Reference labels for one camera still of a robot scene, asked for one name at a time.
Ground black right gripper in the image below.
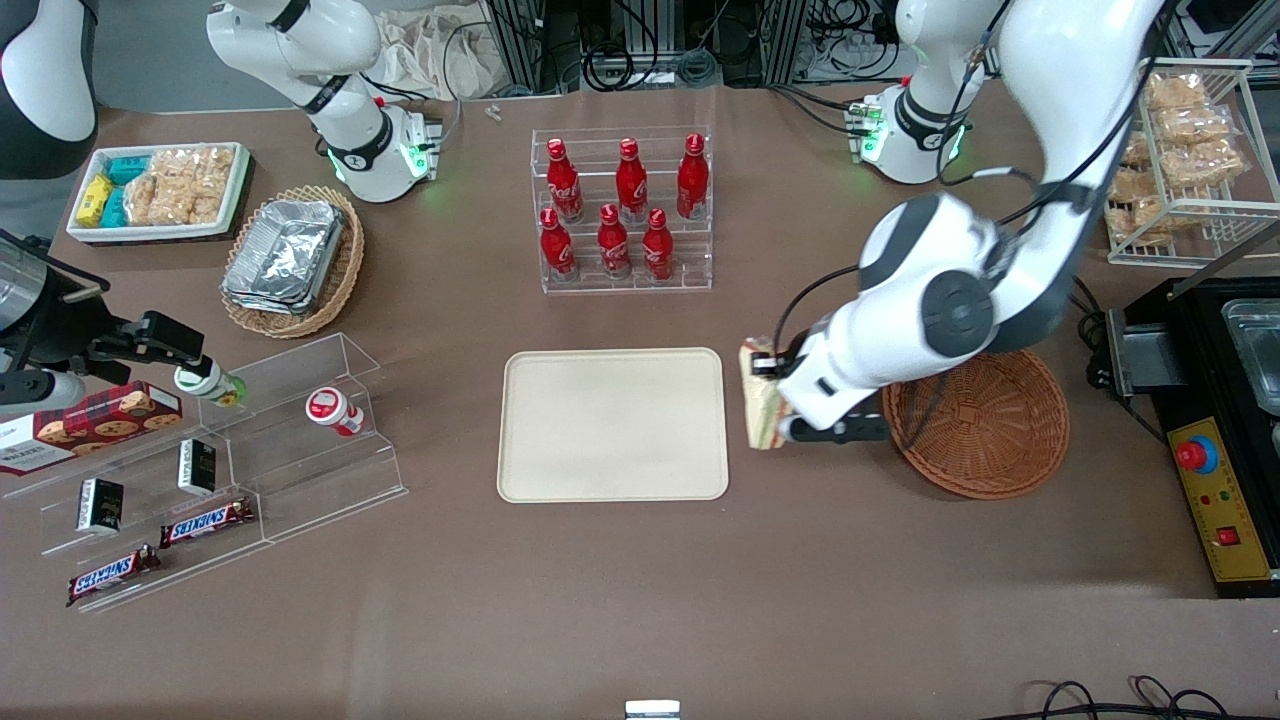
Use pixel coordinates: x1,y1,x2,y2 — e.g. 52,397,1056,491
5,260,207,374

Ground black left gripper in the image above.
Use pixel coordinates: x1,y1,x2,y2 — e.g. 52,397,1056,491
752,350,890,446

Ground triangle sandwich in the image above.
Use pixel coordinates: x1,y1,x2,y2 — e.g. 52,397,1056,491
739,338,793,451

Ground aluminium foil tray stack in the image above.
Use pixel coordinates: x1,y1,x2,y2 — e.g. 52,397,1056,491
222,199,346,316

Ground white rectangular snack tray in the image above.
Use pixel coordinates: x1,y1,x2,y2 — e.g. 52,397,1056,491
66,142,251,246

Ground beige plastic tray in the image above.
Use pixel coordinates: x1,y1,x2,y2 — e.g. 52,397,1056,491
497,347,730,503

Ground oval tan wicker basket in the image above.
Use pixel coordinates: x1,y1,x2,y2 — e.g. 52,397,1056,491
220,185,366,339

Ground round brown wicker basket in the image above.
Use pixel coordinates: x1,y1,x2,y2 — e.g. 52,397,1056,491
881,345,1071,501

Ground green cap small bottle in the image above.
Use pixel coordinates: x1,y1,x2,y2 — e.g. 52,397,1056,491
173,360,247,409

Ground red tartan cookie box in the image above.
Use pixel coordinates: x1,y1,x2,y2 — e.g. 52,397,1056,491
0,381,185,477

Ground clear acrylic stepped shelf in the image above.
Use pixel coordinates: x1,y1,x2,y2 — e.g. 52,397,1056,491
0,400,271,613
195,333,409,546

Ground small black box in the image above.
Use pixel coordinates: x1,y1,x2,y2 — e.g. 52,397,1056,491
178,438,218,497
77,478,125,534

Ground clear acrylic bottle rack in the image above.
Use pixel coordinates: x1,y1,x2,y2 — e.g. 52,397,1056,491
530,127,714,295

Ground clear rice cracker bag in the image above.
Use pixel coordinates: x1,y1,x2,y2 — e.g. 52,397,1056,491
123,168,171,227
150,147,237,225

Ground red cola bottle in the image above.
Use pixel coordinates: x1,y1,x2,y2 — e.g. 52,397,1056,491
641,208,675,283
545,138,585,225
597,204,633,281
615,138,649,225
540,208,577,283
676,133,710,221

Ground yellow snack pack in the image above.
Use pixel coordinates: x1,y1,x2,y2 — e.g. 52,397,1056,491
77,175,114,228

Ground red cap small bottle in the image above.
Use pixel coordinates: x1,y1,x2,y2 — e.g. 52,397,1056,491
305,387,366,438

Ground Snickers chocolate bar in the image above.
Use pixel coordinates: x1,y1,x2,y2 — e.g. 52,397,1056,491
66,546,163,608
159,498,256,549

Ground beige cloth bag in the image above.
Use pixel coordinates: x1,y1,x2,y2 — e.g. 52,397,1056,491
375,8,506,101

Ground black machine housing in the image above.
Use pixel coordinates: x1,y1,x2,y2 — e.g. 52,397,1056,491
1105,275,1280,599

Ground yellow emergency stop panel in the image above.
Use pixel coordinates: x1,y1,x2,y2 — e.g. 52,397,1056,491
1168,415,1280,584

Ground metal pan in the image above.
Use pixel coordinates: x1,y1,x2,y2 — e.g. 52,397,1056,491
1222,298,1280,416

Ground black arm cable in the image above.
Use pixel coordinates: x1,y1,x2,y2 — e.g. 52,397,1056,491
770,0,1171,431

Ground black base cable bundle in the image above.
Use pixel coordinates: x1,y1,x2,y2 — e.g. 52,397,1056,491
768,84,869,135

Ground aluminium frame post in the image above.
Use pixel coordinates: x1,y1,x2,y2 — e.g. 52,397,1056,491
487,0,546,96
762,0,809,86

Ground black coiled cable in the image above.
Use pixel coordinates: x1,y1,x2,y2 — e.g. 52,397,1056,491
583,42,636,93

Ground black loose cables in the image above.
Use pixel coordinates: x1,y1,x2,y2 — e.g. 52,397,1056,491
1000,677,1233,720

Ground white wire rack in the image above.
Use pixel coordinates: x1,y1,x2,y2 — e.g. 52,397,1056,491
1105,57,1280,269

